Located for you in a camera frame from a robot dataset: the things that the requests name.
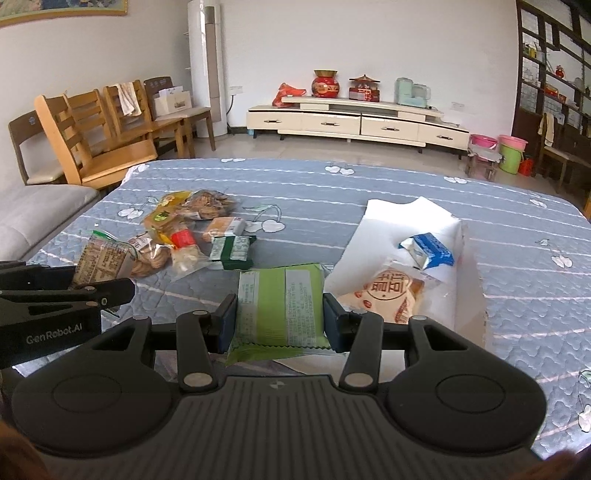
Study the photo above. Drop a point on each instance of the framed floral painting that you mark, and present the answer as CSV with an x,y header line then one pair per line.
x,y
60,9

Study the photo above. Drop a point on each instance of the cream tv cabinet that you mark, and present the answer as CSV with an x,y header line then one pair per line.
x,y
351,122

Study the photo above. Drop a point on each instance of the pink basin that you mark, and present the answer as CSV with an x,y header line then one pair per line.
x,y
482,141
512,141

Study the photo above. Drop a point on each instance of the red pavilion gift box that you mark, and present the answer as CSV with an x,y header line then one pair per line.
x,y
364,90

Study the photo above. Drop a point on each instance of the green plastic bucket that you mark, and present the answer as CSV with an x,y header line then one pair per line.
x,y
511,160

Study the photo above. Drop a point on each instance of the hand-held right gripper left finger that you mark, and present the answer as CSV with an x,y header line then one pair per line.
x,y
228,323

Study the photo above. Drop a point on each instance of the clear packet with red label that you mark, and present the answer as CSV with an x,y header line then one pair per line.
x,y
184,251

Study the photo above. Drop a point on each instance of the pale glass-jug appliance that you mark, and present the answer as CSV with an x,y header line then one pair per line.
x,y
422,96

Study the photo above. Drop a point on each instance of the mint green appliance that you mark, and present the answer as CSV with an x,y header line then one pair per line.
x,y
404,92

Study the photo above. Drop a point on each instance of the red round jar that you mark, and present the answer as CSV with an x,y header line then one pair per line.
x,y
326,85

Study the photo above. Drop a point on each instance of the orange white bun packet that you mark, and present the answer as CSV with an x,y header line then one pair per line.
x,y
388,295

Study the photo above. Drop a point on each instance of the clear bag of brown cookies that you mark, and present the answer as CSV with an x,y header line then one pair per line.
x,y
207,203

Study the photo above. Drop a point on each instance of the brown chair with beige seat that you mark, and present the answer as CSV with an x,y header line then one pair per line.
x,y
27,138

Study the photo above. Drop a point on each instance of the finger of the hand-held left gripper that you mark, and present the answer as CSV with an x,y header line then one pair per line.
x,y
32,274
111,291

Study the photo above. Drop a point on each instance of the orange cake packet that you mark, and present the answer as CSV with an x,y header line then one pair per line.
x,y
221,228

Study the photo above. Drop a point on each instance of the red plastic bag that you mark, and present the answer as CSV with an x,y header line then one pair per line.
x,y
288,97

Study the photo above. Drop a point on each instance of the clear packet of round crackers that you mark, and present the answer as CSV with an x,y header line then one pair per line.
x,y
150,256

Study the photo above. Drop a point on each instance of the blue white milk packet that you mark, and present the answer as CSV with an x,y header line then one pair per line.
x,y
429,249

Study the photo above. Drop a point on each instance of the white paper bag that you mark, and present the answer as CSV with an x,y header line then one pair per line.
x,y
173,101

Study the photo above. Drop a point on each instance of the white towel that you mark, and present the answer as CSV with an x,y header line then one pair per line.
x,y
129,99

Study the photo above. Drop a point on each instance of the dark green snack packet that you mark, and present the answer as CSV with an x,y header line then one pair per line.
x,y
233,251

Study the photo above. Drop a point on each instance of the grey sofa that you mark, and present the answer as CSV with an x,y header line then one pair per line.
x,y
37,212

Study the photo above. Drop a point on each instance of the light wooden chair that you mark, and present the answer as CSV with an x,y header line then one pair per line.
x,y
111,161

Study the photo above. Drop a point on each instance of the small wooden stool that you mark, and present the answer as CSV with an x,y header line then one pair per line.
x,y
480,166

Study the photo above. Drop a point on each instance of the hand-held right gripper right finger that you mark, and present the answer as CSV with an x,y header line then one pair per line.
x,y
331,323

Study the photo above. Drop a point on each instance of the cream towel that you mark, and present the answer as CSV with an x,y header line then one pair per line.
x,y
547,129

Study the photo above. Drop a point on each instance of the light green snack packet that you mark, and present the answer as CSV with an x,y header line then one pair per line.
x,y
279,314

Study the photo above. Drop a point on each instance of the brown printed packet green edge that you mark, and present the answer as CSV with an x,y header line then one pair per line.
x,y
99,261

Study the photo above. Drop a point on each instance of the dark wooden display shelf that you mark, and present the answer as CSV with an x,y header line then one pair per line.
x,y
554,55

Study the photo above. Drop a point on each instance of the dark brown wooden chair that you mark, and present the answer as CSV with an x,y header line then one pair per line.
x,y
198,113

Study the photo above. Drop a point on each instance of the white tower air conditioner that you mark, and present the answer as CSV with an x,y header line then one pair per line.
x,y
203,69

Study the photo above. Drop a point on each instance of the small red bucket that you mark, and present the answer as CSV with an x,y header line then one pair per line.
x,y
525,167

